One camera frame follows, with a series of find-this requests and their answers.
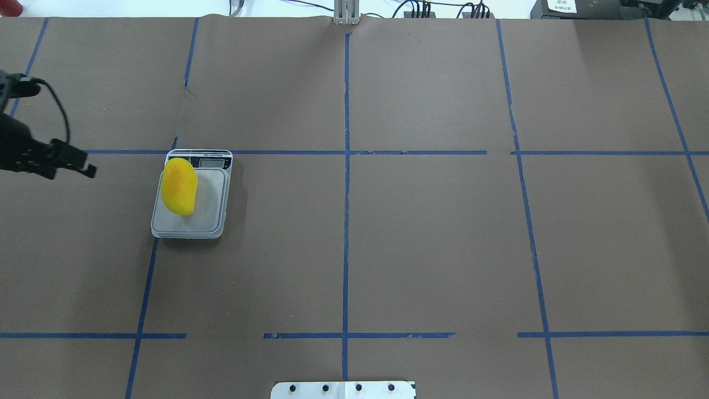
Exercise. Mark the white pedestal column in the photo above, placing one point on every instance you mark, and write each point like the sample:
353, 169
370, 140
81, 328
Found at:
344, 389

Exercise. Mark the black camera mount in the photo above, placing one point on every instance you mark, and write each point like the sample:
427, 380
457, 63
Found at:
14, 86

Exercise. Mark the digital kitchen scale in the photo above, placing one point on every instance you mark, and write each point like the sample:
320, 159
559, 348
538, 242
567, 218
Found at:
207, 221

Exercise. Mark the far orange adapter board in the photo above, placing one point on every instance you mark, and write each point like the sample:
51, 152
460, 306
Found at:
419, 10

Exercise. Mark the aluminium frame post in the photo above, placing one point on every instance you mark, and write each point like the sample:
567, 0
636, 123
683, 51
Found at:
346, 12

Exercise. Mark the black computer box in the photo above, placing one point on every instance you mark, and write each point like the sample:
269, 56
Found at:
589, 10

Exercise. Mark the red bottle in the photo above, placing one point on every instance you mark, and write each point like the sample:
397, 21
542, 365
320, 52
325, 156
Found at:
11, 8

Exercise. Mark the yellow mango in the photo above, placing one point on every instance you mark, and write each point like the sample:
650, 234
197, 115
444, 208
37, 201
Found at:
179, 182

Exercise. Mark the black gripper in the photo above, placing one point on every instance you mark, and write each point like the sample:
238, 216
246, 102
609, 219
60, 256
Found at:
15, 142

